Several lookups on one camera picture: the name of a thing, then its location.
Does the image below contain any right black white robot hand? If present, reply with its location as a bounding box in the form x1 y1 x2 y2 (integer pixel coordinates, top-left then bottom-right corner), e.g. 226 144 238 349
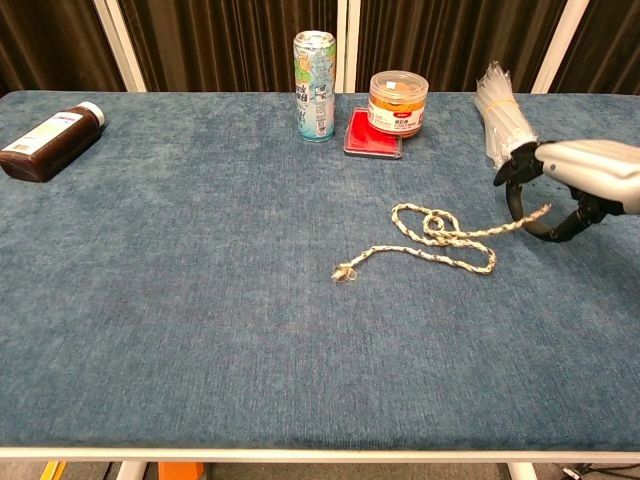
492 138 640 244

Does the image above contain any beige braided rope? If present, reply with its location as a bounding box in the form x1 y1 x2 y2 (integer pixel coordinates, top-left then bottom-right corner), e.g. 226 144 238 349
330 202 552 285

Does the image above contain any bundle of clear plastic straws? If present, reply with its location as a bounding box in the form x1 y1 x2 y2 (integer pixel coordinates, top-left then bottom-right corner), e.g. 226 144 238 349
473 60 541 169

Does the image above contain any brown pleated curtain panel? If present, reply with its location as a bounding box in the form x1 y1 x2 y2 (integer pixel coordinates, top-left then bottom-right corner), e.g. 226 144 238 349
118 0 346 94
355 0 569 95
0 0 126 96
549 0 640 96

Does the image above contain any clear jar orange label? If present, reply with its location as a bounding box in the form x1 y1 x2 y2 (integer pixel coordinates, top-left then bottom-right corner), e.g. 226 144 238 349
367 70 430 137

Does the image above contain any red flat ink pad box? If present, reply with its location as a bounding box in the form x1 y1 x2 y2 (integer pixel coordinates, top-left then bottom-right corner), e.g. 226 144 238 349
343 107 404 160

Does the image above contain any tall printed drink can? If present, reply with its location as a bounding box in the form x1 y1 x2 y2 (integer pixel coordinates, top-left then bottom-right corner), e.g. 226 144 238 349
292 30 337 143

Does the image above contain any blue fabric table mat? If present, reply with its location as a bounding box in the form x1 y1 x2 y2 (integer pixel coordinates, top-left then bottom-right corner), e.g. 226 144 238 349
0 89 640 451

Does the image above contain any brown bottle white label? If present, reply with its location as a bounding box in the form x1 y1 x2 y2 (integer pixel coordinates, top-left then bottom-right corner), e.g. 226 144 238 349
0 101 108 182

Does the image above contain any white partition frame post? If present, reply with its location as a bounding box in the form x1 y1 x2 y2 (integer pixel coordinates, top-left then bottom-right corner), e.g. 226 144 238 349
92 0 149 94
335 0 361 94
529 0 591 95

